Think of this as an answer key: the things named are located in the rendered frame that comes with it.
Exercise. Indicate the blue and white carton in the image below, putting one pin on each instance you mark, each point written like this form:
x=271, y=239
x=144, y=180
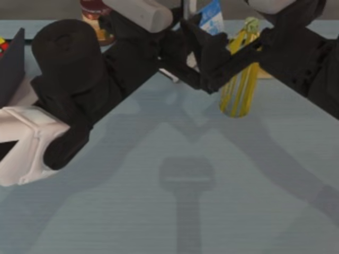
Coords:
x=212, y=17

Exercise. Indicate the red labelled food can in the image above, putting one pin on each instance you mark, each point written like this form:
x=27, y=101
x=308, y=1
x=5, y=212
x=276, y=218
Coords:
x=95, y=18

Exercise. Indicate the black box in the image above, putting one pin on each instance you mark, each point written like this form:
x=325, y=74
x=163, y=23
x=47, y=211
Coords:
x=12, y=68

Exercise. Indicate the colourful puzzle cube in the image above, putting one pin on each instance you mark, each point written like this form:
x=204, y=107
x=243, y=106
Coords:
x=2, y=47

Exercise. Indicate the yellow striped bottle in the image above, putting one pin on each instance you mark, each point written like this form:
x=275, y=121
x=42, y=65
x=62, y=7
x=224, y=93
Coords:
x=239, y=92

